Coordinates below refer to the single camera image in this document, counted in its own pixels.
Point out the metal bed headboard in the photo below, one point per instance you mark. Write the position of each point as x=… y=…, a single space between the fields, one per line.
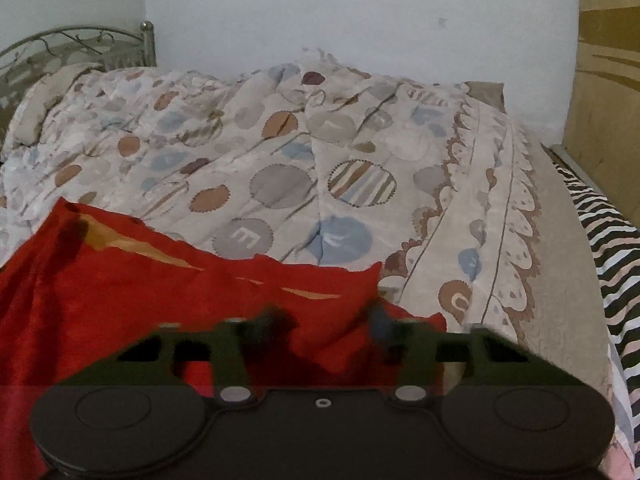
x=75 y=45

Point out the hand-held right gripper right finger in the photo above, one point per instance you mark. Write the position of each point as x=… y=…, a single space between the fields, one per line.
x=381 y=325

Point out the printed beige quilt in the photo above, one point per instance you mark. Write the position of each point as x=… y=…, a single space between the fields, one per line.
x=300 y=160

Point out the beige pillow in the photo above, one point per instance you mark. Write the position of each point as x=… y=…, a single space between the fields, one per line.
x=50 y=95

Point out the red long-sleeve shirt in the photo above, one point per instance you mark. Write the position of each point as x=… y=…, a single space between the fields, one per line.
x=125 y=310

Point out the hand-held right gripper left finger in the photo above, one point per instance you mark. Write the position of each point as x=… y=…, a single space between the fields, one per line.
x=272 y=326

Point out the black white striped bed sheet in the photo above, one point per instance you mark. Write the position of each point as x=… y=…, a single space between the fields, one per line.
x=617 y=270

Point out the wooden board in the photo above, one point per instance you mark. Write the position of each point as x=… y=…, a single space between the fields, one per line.
x=607 y=85

